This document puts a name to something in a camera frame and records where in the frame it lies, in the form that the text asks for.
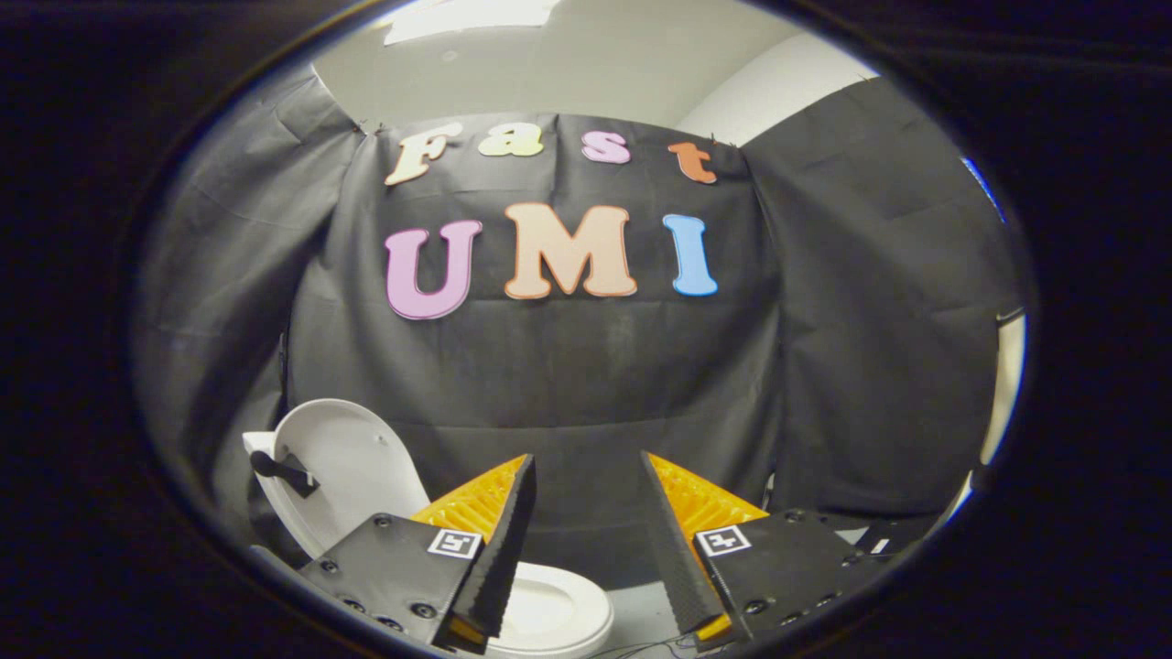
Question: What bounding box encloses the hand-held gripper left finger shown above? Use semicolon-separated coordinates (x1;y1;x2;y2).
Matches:
298;453;538;656

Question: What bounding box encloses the white ceramic toilet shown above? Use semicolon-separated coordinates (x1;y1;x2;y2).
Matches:
243;430;614;659

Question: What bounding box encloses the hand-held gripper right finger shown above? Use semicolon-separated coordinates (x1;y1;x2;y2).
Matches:
639;450;894;653

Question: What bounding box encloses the black backdrop cloth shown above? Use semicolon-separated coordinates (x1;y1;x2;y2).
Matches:
133;64;1022;589

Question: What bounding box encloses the ceiling light panel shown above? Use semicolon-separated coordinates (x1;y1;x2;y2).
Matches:
383;0;559;45

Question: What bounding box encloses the white toilet lid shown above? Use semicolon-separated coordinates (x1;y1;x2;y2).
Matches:
249;398;431;559

